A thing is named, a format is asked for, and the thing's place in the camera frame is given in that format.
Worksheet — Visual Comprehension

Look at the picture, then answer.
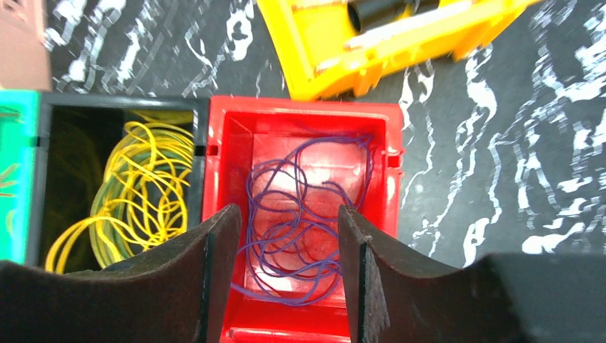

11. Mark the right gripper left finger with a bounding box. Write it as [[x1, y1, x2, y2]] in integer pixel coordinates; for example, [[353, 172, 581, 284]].
[[1, 204, 242, 342]]

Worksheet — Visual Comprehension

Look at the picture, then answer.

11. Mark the yellow green wire coil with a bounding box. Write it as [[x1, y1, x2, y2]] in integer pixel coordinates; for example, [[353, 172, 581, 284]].
[[44, 111, 196, 276]]

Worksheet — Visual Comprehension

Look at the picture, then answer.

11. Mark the glue stick in yellow bin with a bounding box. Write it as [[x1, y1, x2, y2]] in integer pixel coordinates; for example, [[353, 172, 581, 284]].
[[344, 1, 477, 50]]

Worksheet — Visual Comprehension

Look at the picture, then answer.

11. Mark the yellow plastic bin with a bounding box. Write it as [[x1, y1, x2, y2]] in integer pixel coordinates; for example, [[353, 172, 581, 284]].
[[257, 1, 534, 101]]

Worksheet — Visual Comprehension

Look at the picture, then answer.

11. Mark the pink plastic file organizer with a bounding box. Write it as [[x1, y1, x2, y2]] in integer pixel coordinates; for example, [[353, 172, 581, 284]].
[[1, 0, 51, 91]]

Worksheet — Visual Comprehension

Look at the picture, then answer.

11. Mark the red plastic bin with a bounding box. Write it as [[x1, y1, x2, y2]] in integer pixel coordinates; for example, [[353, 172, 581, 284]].
[[202, 96, 404, 342]]

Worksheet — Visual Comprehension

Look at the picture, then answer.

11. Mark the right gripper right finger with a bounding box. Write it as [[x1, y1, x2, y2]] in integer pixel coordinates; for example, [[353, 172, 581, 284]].
[[338, 205, 605, 342]]

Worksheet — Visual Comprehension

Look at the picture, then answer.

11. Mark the green plastic bin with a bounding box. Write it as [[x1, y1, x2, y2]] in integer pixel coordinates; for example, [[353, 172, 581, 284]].
[[1, 89, 40, 264]]

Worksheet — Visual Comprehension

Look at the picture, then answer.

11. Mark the purple wire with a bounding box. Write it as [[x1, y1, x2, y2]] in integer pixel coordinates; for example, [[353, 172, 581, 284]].
[[231, 133, 375, 308]]

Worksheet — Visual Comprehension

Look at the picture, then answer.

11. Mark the black marker in yellow bin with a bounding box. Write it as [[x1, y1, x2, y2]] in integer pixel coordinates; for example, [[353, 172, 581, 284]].
[[347, 0, 440, 33]]

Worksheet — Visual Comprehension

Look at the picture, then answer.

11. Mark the black plastic bin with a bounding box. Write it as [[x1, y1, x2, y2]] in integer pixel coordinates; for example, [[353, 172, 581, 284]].
[[24, 92, 210, 267]]

